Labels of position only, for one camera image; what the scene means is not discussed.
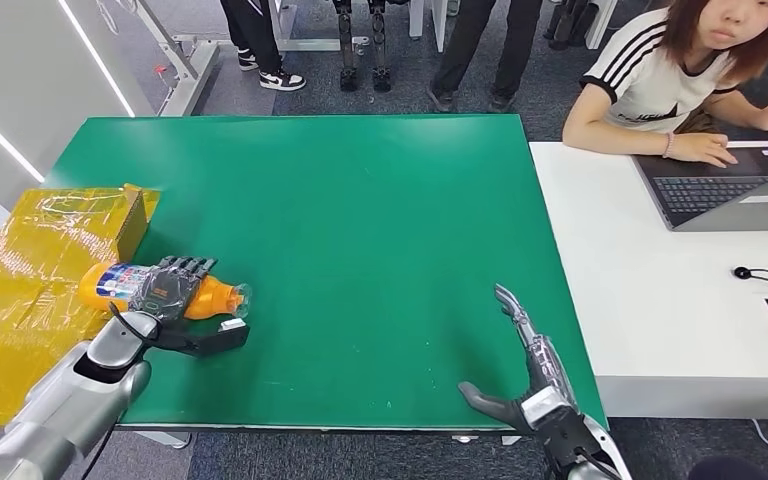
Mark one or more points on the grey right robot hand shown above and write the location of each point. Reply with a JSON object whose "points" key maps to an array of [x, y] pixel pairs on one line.
{"points": [[540, 361]]}

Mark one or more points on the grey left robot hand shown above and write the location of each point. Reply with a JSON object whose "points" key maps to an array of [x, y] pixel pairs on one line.
{"points": [[165, 291]]}

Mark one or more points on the orange plastic bottle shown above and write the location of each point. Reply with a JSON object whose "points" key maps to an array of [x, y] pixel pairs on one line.
{"points": [[215, 301]]}

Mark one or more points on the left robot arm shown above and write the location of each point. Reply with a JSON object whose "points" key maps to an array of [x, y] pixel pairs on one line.
{"points": [[72, 404]]}

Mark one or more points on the white desk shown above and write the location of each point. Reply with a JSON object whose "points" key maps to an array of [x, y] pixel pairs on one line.
{"points": [[656, 298]]}

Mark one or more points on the yellow taped cardboard box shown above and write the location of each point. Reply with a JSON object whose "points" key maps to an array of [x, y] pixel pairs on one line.
{"points": [[20, 265]]}

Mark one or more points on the dark grey laptop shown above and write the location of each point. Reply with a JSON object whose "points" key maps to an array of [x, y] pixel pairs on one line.
{"points": [[702, 192]]}

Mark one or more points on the person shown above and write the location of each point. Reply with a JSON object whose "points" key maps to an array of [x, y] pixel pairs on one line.
{"points": [[255, 30], [649, 79], [510, 46]]}

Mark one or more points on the white metal base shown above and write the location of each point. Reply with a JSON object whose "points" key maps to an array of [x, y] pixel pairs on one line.
{"points": [[314, 44]]}

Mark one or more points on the silver and black humanoid robot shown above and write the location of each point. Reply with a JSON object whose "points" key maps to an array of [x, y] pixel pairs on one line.
{"points": [[346, 46]]}

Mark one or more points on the black equipment legs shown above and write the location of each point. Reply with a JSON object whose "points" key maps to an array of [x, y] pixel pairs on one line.
{"points": [[563, 30]]}

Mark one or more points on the white furniture leg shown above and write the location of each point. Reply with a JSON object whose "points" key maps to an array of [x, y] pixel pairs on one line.
{"points": [[599, 30], [417, 20]]}

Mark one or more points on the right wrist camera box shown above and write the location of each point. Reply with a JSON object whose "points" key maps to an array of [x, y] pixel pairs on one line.
{"points": [[546, 405]]}

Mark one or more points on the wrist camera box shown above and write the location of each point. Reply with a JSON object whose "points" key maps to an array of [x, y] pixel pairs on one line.
{"points": [[546, 405], [218, 341]]}

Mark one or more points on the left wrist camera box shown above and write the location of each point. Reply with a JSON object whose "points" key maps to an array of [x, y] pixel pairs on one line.
{"points": [[218, 341]]}

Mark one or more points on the white metal frame stand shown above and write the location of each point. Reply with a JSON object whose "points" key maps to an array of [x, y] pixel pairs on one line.
{"points": [[188, 79]]}

